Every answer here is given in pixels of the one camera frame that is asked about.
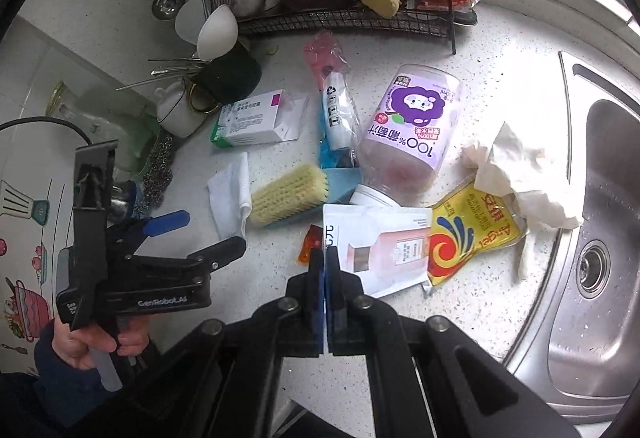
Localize folded white cloth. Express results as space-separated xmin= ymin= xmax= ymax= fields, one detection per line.
xmin=207 ymin=152 xmax=253 ymax=240

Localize steel wool scourer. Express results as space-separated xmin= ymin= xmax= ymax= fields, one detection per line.
xmin=142 ymin=135 xmax=176 ymax=207

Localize stainless steel sink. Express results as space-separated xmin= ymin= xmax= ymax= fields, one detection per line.
xmin=501 ymin=50 xmax=640 ymax=427

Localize black cable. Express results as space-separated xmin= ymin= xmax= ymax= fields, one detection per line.
xmin=0 ymin=116 xmax=94 ymax=147

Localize pink blue plastic bag package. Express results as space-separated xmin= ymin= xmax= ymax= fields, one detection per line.
xmin=304 ymin=32 xmax=362 ymax=169

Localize white ceramic pot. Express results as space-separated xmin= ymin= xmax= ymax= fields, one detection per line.
xmin=155 ymin=78 xmax=222 ymax=139

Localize scrub brush with blue back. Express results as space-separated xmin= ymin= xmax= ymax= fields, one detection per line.
xmin=248 ymin=164 xmax=363 ymax=227

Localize dark green utensil cup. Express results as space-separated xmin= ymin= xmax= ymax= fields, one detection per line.
xmin=195 ymin=43 xmax=264 ymax=105

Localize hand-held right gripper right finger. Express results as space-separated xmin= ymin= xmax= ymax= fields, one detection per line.
xmin=325 ymin=250 xmax=581 ymax=438

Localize plastic bottle with purple label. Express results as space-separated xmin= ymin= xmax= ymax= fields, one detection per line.
xmin=350 ymin=64 xmax=462 ymax=210

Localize crumpled white tissue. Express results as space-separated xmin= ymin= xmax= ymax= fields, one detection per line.
xmin=460 ymin=122 xmax=585 ymax=281

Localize red sachet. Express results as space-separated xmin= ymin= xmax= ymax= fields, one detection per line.
xmin=404 ymin=0 xmax=477 ymax=12

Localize yellow foil packet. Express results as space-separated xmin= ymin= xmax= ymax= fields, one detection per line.
xmin=425 ymin=178 xmax=527 ymax=290

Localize white spoon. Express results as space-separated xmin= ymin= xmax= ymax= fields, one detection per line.
xmin=196 ymin=4 xmax=240 ymax=62

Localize sink drain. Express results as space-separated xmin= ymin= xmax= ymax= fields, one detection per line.
xmin=575 ymin=240 xmax=612 ymax=302

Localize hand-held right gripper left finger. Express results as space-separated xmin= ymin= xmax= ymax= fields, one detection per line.
xmin=75 ymin=248 xmax=326 ymax=438

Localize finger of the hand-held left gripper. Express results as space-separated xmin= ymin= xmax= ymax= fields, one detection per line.
xmin=105 ymin=210 xmax=191 ymax=249
xmin=125 ymin=235 xmax=247 ymax=278

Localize person's left hand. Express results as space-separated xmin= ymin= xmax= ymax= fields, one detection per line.
xmin=34 ymin=313 xmax=151 ymax=373

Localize white green medicine box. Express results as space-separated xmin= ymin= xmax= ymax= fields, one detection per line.
xmin=210 ymin=89 xmax=311 ymax=150

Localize cartoon wall sticker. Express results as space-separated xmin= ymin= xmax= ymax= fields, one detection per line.
xmin=0 ymin=178 xmax=67 ymax=355

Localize clear glass jar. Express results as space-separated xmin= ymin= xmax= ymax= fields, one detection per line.
xmin=47 ymin=80 xmax=162 ymax=175

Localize orange wrapper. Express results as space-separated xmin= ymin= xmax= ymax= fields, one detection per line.
xmin=298 ymin=224 xmax=325 ymax=265

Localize white perfume sample card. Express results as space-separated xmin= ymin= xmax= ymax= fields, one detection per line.
xmin=322 ymin=204 xmax=433 ymax=297

